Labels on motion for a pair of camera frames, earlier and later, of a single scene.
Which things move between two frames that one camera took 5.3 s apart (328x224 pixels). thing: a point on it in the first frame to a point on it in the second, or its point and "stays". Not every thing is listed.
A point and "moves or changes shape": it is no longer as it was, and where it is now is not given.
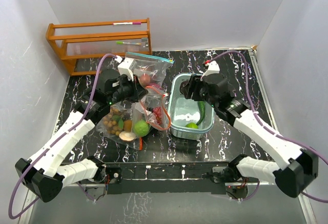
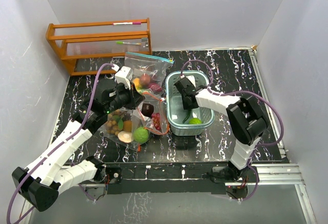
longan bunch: x=114 y=121 stays
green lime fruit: x=192 y=125 to x=195 y=121
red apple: x=144 y=78 stays
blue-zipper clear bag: x=149 y=71 stays
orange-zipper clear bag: x=153 y=106 moves or changes shape
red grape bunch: x=157 y=111 to x=157 y=120
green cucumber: x=202 y=105 to x=187 y=116
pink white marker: x=127 y=23 stays
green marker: x=127 y=43 stays
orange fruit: x=127 y=125 stays
